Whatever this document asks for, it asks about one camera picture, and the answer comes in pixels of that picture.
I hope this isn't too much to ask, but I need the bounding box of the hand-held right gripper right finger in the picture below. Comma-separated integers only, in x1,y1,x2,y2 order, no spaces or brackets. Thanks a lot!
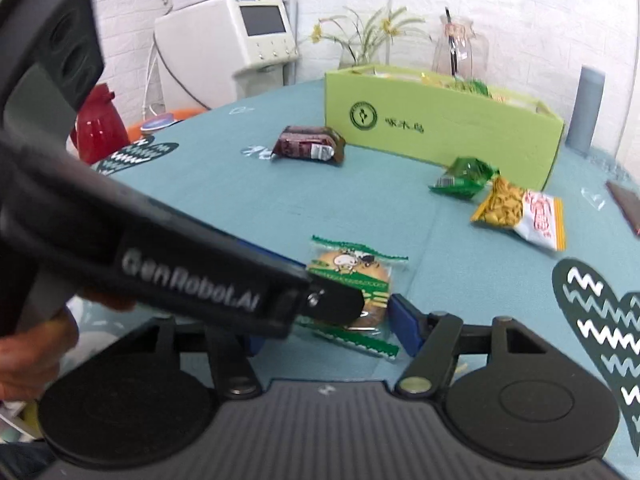
389,292,553,397

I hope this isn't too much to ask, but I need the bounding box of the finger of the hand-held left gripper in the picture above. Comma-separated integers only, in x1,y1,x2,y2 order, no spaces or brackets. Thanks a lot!
295,274,367,330

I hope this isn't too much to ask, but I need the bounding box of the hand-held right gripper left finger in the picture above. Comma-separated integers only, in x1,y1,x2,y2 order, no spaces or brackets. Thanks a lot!
151,316,267,396

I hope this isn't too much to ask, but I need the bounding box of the clear cookie packet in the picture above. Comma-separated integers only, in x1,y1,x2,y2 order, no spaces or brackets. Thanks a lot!
295,234,411,361

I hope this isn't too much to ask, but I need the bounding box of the green cardboard box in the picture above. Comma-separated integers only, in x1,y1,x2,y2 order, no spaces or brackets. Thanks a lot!
324,64,566,192

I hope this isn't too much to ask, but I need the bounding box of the person's left hand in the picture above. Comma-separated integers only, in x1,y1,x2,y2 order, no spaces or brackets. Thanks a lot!
0,290,138,402

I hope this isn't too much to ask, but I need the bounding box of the red thermos jug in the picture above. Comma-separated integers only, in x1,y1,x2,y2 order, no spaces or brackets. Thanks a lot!
69,83,132,166

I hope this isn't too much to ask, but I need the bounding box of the green snack packet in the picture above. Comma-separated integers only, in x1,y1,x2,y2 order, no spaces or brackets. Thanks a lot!
428,156,501,202
451,78,492,99

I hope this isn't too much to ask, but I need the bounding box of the yellow white cracker packet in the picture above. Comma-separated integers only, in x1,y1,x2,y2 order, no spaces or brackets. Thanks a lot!
470,176,568,253

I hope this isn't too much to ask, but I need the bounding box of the dark red snack packet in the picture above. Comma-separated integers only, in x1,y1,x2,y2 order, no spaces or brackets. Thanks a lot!
271,125,347,167

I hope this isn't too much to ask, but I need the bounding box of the white water dispenser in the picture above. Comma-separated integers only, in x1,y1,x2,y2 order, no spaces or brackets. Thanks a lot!
154,0,300,111

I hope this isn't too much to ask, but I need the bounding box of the clear glass pitcher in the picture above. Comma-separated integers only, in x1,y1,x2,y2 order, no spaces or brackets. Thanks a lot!
431,7,491,83

